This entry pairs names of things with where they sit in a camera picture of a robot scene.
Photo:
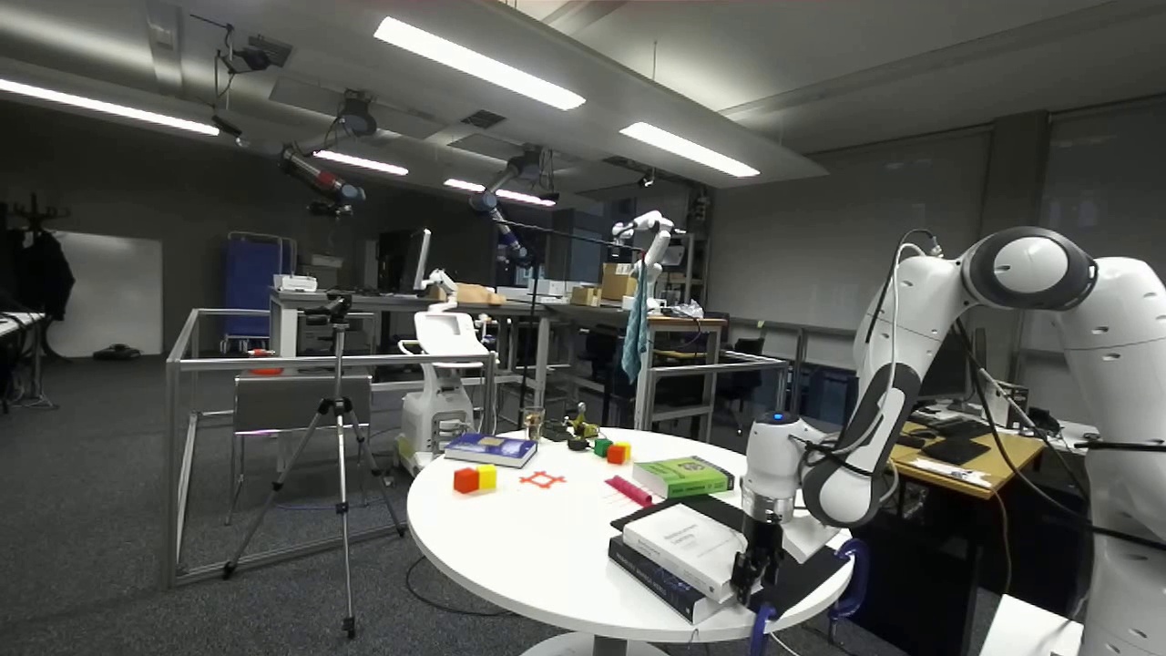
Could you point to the white medical cart machine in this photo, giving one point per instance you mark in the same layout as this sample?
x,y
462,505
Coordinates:
x,y
444,339

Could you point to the dark coat on stand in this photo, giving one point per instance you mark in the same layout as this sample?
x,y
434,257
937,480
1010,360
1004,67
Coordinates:
x,y
39,274

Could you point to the blue cabinet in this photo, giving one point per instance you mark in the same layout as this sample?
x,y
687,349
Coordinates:
x,y
252,285

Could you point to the green block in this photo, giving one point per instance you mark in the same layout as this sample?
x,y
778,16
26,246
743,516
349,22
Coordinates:
x,y
599,445

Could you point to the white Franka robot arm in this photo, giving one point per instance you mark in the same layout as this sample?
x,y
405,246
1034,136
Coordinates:
x,y
1118,352

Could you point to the green book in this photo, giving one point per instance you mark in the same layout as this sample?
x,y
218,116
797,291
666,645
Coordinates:
x,y
683,475

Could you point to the white robot base platform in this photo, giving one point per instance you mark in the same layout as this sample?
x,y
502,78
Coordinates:
x,y
1034,633

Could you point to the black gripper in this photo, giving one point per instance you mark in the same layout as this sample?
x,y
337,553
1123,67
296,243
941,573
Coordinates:
x,y
768,537

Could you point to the small cup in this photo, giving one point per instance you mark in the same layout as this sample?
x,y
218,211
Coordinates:
x,y
534,424

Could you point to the dark book with white pages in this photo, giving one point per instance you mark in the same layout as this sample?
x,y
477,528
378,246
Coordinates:
x,y
658,586

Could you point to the small black camera tripod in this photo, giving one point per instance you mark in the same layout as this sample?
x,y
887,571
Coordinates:
x,y
341,461

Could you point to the yellow block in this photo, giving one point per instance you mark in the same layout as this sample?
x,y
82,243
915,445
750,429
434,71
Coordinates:
x,y
486,480

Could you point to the yellow and black toy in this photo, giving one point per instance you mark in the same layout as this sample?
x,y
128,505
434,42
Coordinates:
x,y
580,429

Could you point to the teal cloth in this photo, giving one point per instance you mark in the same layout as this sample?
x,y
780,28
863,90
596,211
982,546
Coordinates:
x,y
636,331

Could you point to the red block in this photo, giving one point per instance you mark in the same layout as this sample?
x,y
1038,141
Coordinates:
x,y
616,452

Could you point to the metal workbench shelf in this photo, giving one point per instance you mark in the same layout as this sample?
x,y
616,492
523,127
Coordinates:
x,y
681,331

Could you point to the orange block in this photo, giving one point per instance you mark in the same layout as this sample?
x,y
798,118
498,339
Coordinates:
x,y
468,484

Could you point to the ceiling light strip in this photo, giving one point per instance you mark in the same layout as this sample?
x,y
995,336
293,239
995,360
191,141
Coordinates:
x,y
478,62
689,151

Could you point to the cardboard box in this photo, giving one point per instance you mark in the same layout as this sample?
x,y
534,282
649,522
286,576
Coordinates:
x,y
477,298

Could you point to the red square frame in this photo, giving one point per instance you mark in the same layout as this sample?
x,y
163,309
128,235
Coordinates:
x,y
526,480

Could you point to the whiteboard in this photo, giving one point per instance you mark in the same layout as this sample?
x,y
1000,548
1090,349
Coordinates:
x,y
109,293

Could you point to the grey panel board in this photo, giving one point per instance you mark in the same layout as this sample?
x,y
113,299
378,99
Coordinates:
x,y
303,403

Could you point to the wooden desk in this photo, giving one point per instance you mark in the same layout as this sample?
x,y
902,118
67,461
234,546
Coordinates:
x,y
972,461

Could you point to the blue book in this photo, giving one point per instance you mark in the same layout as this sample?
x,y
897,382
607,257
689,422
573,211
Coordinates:
x,y
495,451

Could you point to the pink flat block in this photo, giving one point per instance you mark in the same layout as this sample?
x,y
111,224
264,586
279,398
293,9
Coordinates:
x,y
630,489

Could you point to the grey metal railing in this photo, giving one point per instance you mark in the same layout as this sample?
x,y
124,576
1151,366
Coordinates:
x,y
184,424

